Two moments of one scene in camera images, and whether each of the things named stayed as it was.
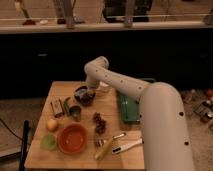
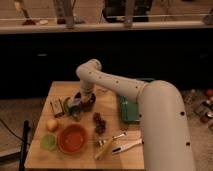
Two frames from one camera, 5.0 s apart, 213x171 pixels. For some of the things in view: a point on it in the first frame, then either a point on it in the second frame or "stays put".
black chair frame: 24,146 stays put
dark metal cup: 75,112 stays put
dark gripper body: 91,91 -> 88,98
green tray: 130,107 stays put
